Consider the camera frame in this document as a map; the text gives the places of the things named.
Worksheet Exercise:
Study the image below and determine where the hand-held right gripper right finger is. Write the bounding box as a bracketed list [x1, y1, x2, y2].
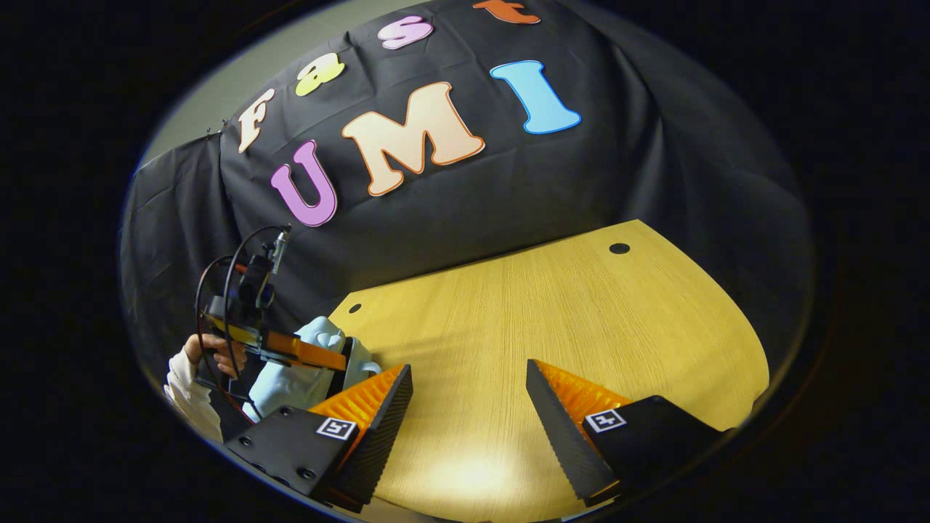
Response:
[525, 358, 727, 508]

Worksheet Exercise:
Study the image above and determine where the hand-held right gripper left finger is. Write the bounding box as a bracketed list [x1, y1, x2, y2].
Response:
[222, 363, 413, 513]

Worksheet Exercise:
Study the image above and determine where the light blue suitcase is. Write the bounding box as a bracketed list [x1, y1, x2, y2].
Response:
[243, 316, 382, 422]

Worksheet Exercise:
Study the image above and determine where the black backdrop cloth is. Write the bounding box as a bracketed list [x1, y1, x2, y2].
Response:
[120, 0, 814, 378]

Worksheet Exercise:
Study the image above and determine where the red gripper cable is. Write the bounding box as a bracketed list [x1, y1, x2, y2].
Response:
[207, 360, 255, 421]

